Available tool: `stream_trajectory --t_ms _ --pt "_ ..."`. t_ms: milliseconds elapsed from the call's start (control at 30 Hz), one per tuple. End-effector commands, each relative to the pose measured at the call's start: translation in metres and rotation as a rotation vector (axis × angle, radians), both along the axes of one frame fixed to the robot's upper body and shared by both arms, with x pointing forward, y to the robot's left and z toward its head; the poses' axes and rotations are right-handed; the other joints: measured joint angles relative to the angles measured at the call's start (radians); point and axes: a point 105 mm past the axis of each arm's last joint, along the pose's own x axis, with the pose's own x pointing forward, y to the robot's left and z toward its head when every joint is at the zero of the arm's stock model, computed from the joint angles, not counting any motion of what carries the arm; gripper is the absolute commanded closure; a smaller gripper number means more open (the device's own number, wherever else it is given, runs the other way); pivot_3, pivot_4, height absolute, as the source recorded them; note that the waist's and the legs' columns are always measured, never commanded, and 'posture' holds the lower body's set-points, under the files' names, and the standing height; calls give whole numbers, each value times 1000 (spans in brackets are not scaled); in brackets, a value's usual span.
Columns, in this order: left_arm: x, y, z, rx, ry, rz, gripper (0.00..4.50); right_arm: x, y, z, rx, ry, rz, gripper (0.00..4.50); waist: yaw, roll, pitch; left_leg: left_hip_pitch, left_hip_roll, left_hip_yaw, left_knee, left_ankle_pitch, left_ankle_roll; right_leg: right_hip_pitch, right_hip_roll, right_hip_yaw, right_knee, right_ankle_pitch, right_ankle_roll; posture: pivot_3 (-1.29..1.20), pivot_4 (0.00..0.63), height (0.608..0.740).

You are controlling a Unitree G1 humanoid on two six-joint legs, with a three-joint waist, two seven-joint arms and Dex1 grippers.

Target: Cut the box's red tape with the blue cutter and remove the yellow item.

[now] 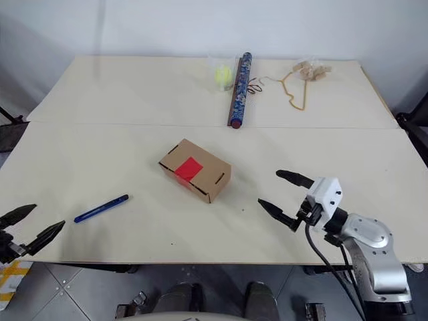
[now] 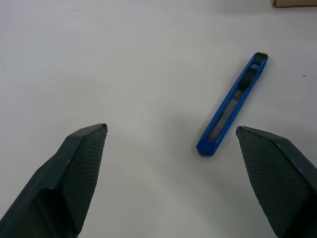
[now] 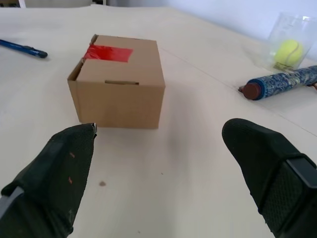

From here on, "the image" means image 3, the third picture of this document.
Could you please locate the brown cardboard box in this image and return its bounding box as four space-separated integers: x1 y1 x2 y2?
66 34 166 129

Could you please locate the blue pen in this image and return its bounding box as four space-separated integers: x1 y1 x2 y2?
0 39 49 60

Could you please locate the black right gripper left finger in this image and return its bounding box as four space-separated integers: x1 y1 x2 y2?
0 122 98 238

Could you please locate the blue patterned rolled scroll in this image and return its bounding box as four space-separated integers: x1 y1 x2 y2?
238 64 317 101

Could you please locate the yellow tennis ball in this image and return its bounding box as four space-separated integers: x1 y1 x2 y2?
274 39 305 70

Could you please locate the red tape strip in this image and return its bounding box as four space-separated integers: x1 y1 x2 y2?
83 44 134 63

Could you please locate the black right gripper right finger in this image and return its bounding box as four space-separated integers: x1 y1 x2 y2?
221 118 317 238

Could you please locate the clear plastic container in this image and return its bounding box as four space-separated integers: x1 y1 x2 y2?
262 11 314 73

